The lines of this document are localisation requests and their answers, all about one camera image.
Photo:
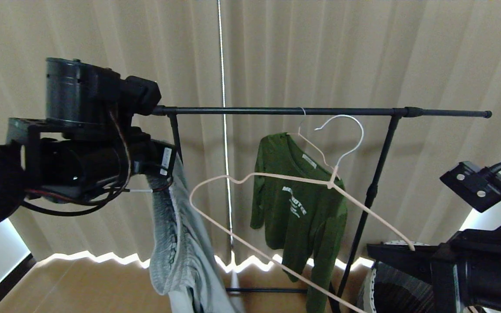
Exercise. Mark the pale grey shorts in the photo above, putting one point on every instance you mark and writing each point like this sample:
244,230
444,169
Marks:
181,261

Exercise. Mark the green printed t-shirt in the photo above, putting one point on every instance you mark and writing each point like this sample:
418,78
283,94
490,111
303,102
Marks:
294,234

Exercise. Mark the white laundry basket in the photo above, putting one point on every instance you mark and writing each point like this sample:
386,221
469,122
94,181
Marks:
389,291

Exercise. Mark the pink clothes hanger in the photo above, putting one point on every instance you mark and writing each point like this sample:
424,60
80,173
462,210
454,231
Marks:
276,176
313,148

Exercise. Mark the black clothes rack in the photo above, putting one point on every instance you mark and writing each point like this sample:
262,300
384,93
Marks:
255,111

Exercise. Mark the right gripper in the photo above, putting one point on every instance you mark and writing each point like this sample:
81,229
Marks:
485,274

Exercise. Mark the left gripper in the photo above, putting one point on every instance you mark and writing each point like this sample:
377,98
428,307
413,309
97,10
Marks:
102,163

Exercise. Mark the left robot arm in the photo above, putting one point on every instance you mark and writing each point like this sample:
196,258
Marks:
76,91

